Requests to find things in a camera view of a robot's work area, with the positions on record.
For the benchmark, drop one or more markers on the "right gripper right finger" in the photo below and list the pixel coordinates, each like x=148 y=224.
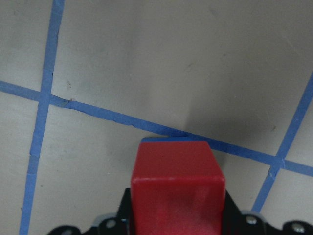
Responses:
x=239 y=223

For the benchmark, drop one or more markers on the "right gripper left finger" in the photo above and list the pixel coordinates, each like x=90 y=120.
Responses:
x=120 y=224

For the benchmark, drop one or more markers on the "red wooden block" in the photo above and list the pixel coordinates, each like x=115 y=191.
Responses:
x=177 y=188

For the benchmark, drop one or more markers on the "blue wooden block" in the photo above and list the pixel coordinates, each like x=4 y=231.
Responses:
x=165 y=139

